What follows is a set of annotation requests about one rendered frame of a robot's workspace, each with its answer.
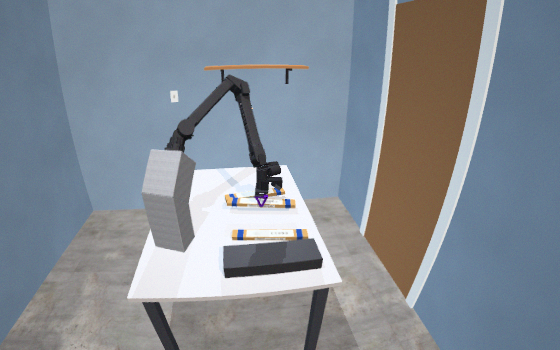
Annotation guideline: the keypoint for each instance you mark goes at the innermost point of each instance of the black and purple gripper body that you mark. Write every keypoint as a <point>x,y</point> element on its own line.
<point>258,188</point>

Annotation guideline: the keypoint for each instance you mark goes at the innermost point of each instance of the white welding electrode pack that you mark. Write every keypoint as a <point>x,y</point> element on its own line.
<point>269,235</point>
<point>270,203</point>
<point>250,194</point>

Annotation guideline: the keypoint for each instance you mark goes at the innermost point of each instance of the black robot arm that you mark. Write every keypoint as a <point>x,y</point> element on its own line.
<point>257,155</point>

